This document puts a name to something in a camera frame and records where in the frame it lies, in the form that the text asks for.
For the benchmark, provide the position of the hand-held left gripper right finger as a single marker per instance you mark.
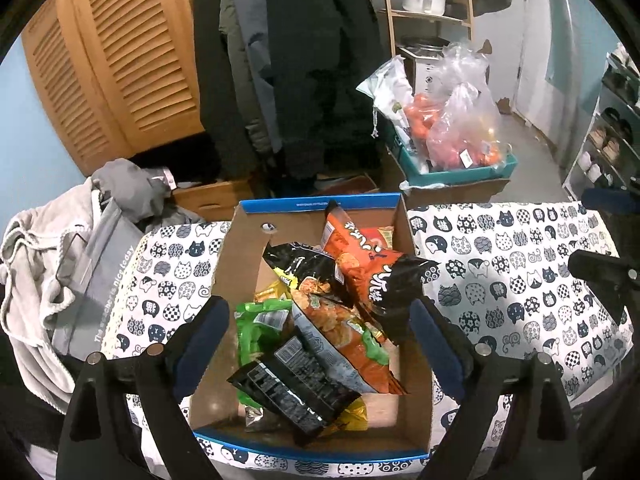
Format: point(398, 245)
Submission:
point(440, 350)

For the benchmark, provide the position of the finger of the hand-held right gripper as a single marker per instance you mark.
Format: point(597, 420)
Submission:
point(612, 200)
point(597, 267)

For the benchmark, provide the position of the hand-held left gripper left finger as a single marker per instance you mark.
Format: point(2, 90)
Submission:
point(197, 350)

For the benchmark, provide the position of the green snack packet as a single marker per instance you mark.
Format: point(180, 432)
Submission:
point(260, 330)

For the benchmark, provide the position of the blue rimmed cardboard box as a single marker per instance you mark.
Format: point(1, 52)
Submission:
point(250, 260)

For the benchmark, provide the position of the orange chips packet silver back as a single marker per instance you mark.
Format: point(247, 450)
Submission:
point(340, 320)

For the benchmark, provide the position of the orange and black snack packet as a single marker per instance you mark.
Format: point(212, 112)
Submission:
point(360, 265)

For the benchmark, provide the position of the white shoe rack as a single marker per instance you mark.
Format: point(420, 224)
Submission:
point(575, 180)

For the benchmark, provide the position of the group of shoes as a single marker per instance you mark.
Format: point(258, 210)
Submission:
point(610, 147)

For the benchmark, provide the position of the cat print tablecloth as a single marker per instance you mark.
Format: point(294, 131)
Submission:
point(500, 285)

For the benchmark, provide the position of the grey tote bag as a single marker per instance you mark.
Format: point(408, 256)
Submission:
point(90, 285)

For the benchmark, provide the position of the teal box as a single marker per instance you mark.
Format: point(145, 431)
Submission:
point(450, 177)

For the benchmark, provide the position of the dark grey cloth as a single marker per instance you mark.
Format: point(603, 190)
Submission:
point(130, 185)

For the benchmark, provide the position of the light grey hoodie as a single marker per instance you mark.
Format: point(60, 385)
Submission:
point(30, 285)

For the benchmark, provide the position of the white door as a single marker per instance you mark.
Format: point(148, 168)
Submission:
point(535, 35)

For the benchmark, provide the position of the clear plastic bag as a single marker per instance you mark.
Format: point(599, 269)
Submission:
point(465, 62)

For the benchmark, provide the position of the dark hanging coat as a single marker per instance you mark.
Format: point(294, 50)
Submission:
point(220, 110)

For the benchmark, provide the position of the white plastic bag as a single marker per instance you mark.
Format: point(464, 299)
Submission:
point(390, 85)

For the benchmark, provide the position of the white pot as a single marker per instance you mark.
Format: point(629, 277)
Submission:
point(422, 0)

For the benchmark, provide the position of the wooden shelf rack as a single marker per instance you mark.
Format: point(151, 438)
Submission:
point(389, 5)

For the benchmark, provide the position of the wooden louvered door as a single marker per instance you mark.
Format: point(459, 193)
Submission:
point(110, 60)

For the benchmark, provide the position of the grey hanging jacket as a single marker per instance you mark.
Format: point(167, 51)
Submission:
point(250, 50)

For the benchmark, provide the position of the black hanging coat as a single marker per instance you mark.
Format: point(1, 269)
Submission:
point(320, 60)

